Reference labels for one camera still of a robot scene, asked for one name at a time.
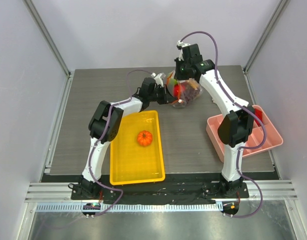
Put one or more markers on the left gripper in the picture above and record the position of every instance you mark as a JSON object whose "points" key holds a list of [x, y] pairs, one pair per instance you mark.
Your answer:
{"points": [[166, 98]]}

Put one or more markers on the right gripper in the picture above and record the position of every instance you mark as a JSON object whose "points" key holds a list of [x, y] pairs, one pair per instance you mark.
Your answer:
{"points": [[181, 73]]}

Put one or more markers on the clear zip top bag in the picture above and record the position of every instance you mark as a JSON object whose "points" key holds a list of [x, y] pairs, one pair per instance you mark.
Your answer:
{"points": [[180, 102]]}

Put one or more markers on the orange fake pumpkin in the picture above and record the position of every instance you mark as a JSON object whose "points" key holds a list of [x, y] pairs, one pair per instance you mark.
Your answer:
{"points": [[144, 138]]}

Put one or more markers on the red fake fruit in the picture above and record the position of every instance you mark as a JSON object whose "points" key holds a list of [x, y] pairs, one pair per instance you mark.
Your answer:
{"points": [[178, 89]]}

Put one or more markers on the purple fake grapes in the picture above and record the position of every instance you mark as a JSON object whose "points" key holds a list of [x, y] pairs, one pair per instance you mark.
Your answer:
{"points": [[190, 95]]}

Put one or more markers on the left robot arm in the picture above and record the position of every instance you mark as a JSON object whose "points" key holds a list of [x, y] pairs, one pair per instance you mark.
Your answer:
{"points": [[104, 126]]}

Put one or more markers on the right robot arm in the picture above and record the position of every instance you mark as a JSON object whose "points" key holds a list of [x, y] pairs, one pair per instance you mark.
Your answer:
{"points": [[231, 133]]}

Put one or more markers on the green fake apple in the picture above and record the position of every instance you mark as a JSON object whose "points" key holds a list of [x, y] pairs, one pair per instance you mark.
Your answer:
{"points": [[171, 82]]}

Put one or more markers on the yellow plastic tray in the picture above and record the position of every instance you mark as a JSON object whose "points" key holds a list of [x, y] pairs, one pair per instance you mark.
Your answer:
{"points": [[131, 163]]}

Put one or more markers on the red object in organizer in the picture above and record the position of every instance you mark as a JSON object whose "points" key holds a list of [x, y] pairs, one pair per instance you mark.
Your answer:
{"points": [[257, 115]]}

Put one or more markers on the pink divided organizer box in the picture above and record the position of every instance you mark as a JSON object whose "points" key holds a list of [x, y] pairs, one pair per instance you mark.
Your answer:
{"points": [[273, 137]]}

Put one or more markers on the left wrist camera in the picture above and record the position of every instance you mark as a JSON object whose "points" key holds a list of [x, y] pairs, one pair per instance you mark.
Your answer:
{"points": [[159, 78]]}

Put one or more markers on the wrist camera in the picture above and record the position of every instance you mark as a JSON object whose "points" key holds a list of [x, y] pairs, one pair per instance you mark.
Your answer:
{"points": [[159, 78], [180, 45]]}

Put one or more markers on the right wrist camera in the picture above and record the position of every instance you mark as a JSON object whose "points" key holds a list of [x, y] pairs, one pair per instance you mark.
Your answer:
{"points": [[180, 45]]}

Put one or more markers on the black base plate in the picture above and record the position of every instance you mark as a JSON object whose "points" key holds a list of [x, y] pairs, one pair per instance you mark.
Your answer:
{"points": [[176, 189]]}

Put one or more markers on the white slotted cable duct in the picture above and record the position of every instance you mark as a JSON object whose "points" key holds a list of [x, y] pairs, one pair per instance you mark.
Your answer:
{"points": [[89, 207]]}

